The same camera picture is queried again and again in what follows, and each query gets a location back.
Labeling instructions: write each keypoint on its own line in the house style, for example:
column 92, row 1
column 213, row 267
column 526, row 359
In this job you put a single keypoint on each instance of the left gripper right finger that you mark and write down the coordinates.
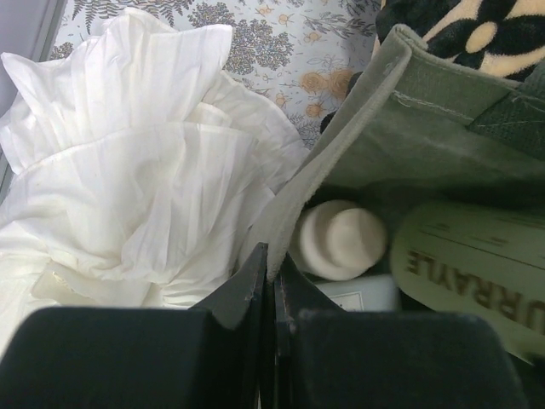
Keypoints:
column 328, row 357

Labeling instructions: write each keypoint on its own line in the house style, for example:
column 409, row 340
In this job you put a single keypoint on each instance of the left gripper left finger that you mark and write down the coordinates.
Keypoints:
column 205, row 356

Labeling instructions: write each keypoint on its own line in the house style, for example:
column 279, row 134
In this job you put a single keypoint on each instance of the white box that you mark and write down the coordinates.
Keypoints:
column 364, row 294

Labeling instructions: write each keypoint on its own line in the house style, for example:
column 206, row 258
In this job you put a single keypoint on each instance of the beige bottle wooden cap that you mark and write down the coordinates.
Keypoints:
column 339, row 240

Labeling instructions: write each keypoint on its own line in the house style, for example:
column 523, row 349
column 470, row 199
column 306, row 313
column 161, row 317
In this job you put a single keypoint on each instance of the green bottle wooden cap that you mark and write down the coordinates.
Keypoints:
column 475, row 260

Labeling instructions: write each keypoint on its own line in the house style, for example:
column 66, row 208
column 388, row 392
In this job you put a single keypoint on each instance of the green canvas bag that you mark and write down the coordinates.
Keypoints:
column 414, row 123

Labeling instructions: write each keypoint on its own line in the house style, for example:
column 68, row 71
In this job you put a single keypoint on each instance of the white cloth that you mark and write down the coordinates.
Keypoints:
column 139, row 166

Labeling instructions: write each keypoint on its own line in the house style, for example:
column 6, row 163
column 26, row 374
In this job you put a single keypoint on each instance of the floral table mat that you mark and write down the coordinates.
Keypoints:
column 298, row 54

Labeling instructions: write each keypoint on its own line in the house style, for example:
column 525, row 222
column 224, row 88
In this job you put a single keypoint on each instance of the black floral pillow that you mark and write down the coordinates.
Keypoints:
column 501, row 38

